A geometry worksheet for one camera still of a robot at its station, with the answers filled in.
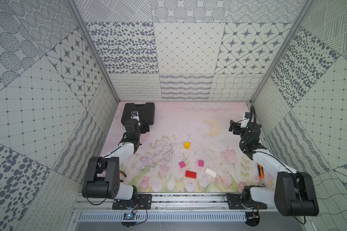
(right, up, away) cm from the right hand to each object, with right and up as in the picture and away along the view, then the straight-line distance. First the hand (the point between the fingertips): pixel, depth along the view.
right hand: (239, 123), depth 88 cm
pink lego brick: (-36, -25, -2) cm, 44 cm away
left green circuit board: (-63, -47, -16) cm, 80 cm away
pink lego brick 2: (-24, -25, -2) cm, 34 cm away
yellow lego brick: (-32, -15, +5) cm, 36 cm away
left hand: (-61, +1, +2) cm, 61 cm away
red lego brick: (-31, -30, -6) cm, 43 cm away
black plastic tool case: (-63, +7, +23) cm, 67 cm away
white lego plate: (-19, -29, -5) cm, 35 cm away
